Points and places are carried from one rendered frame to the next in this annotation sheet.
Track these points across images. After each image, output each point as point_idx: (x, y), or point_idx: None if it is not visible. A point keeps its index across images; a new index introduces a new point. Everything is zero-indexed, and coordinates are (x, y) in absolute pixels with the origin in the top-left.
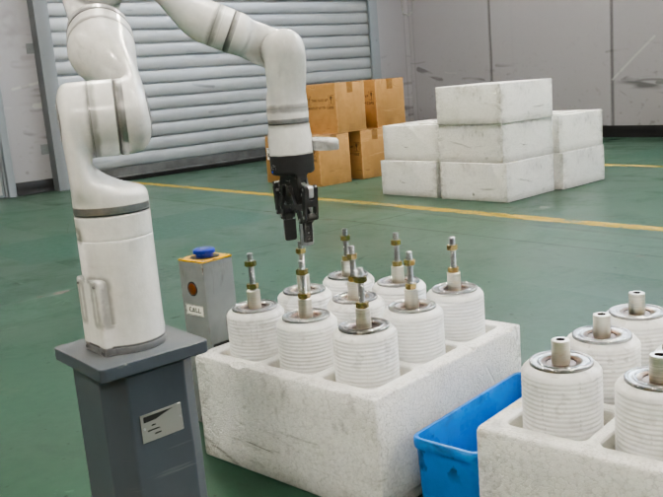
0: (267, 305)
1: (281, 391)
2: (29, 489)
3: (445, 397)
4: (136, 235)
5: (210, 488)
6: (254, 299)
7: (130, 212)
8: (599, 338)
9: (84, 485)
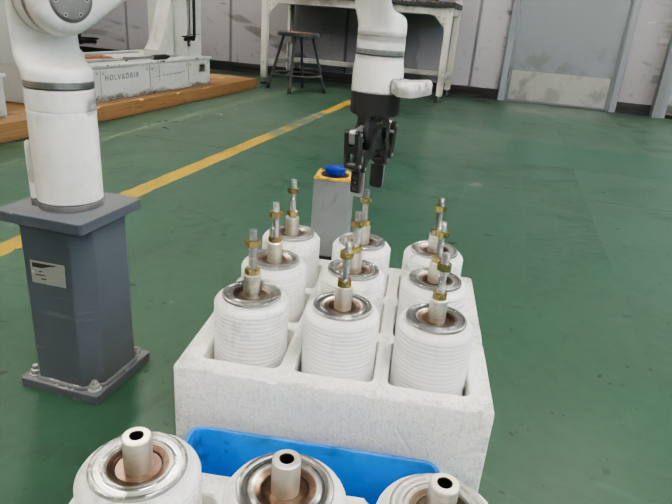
0: (298, 236)
1: None
2: (168, 287)
3: (299, 421)
4: (41, 110)
5: None
6: (286, 225)
7: (36, 88)
8: (269, 488)
9: (182, 304)
